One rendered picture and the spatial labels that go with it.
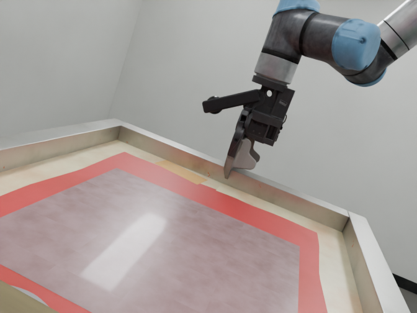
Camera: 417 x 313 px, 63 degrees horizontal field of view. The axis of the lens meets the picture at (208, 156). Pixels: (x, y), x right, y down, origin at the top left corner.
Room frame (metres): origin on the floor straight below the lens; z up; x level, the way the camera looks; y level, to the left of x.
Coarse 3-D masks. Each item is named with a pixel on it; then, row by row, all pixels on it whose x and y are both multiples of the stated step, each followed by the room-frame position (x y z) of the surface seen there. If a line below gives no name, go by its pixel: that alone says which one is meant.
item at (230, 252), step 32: (192, 224) 0.47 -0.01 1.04; (224, 224) 0.51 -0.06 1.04; (256, 224) 0.55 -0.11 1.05; (288, 224) 0.59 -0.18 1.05; (160, 256) 0.37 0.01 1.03; (192, 256) 0.39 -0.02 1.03; (224, 256) 0.42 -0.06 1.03; (256, 256) 0.44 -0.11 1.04; (288, 256) 0.47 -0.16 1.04; (160, 288) 0.32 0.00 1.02; (192, 288) 0.33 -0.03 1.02; (224, 288) 0.35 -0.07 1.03; (256, 288) 0.37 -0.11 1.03; (288, 288) 0.39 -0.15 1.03; (320, 288) 0.42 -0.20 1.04
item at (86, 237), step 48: (48, 192) 0.43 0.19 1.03; (96, 192) 0.47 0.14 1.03; (144, 192) 0.52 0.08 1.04; (192, 192) 0.59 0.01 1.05; (0, 240) 0.31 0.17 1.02; (48, 240) 0.33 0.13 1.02; (96, 240) 0.36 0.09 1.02; (144, 240) 0.39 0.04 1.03; (48, 288) 0.27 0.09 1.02; (96, 288) 0.29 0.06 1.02
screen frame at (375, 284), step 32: (64, 128) 0.59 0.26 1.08; (96, 128) 0.65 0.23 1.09; (128, 128) 0.73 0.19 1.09; (0, 160) 0.43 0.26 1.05; (32, 160) 0.49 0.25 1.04; (192, 160) 0.70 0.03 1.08; (256, 192) 0.67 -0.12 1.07; (288, 192) 0.66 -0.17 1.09; (352, 224) 0.60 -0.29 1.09; (352, 256) 0.52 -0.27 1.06; (384, 288) 0.41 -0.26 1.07
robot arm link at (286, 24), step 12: (288, 0) 0.64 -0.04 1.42; (300, 0) 0.63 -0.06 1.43; (312, 0) 0.63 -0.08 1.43; (276, 12) 0.65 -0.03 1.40; (288, 12) 0.63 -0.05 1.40; (300, 12) 0.63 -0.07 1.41; (312, 12) 0.62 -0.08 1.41; (276, 24) 0.64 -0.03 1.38; (288, 24) 0.63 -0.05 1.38; (300, 24) 0.61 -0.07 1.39; (276, 36) 0.64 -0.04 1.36; (288, 36) 0.63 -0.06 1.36; (264, 48) 0.66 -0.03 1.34; (276, 48) 0.64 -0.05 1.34; (288, 48) 0.64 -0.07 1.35; (288, 60) 0.70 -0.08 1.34
